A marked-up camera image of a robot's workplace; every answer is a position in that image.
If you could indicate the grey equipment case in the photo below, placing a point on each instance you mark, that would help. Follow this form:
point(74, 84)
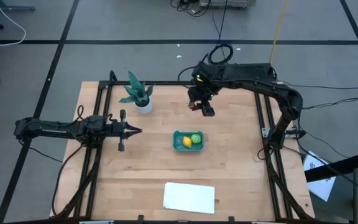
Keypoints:
point(228, 3)

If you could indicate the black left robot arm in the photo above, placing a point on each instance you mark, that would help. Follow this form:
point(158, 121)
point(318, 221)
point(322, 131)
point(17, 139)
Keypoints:
point(57, 130)

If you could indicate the black aluminium table frame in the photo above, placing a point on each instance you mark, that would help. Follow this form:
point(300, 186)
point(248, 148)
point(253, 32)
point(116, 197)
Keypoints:
point(154, 83)

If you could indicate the silver base bracket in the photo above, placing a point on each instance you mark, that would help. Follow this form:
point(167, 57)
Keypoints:
point(265, 132)

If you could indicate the grey chair base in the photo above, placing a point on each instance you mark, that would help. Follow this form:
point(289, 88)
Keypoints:
point(11, 7)

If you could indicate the teal plastic tupperware container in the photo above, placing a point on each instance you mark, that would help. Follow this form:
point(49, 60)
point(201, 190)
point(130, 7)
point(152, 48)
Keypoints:
point(179, 146)

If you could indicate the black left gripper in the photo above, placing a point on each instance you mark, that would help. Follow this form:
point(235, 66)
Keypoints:
point(117, 130)

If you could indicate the yellow tag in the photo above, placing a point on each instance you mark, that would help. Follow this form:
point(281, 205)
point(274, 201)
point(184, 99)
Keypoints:
point(199, 80)

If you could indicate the white printed paper sheet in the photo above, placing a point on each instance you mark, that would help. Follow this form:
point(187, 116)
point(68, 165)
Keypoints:
point(320, 186)

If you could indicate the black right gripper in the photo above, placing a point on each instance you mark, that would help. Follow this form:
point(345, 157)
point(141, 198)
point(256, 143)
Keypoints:
point(202, 96)

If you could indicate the green toy cabbage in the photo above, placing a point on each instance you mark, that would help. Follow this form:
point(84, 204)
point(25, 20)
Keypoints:
point(196, 138)

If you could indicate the white folded cloth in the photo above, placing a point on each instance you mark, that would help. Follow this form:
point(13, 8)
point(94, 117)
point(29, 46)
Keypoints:
point(188, 197)

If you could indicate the yellow toy lemon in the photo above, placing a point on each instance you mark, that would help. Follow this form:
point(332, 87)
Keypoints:
point(187, 142)

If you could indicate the black beam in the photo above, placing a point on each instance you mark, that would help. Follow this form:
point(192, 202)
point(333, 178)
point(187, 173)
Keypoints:
point(337, 169)

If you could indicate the snake plant in white pot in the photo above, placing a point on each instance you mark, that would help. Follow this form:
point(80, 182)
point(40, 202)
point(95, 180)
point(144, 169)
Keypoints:
point(139, 96)

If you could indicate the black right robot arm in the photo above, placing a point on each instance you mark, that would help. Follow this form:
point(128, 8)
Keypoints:
point(259, 84)

